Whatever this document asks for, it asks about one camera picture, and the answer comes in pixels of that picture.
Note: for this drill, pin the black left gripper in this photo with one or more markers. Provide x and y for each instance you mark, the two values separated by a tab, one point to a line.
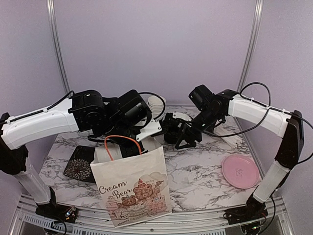
129	152

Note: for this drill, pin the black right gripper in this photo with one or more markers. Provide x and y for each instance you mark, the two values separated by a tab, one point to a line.
188	131

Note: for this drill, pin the white paper takeout bag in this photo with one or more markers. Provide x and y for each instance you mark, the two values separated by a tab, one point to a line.
133	189

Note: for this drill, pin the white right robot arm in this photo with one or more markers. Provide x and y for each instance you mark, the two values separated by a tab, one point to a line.
287	125

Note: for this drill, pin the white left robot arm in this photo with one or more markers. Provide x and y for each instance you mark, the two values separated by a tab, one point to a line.
126	116

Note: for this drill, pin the stack of black lids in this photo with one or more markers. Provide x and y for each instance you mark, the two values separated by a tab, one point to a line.
173	135

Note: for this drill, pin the stack of paper cups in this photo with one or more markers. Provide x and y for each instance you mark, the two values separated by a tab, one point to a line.
157	107

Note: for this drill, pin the black floral tray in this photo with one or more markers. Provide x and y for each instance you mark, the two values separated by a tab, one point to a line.
78	166

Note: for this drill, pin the pink plastic plate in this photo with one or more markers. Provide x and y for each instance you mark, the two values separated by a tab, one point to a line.
240	171

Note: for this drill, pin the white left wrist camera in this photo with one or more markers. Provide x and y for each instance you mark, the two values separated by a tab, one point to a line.
150	129

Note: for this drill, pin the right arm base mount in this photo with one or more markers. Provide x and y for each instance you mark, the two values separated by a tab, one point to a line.
251	211

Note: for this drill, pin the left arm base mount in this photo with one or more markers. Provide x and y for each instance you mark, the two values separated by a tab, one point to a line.
57	211

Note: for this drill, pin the aluminium table edge rail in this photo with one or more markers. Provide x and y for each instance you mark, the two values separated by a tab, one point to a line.
90	221

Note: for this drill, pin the right aluminium frame post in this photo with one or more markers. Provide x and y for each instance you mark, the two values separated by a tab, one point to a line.
252	42

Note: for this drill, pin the aluminium frame post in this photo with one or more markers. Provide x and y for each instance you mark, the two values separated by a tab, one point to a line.
56	43
252	42

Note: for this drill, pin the left aluminium frame post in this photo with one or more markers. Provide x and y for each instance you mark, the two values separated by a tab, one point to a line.
56	43

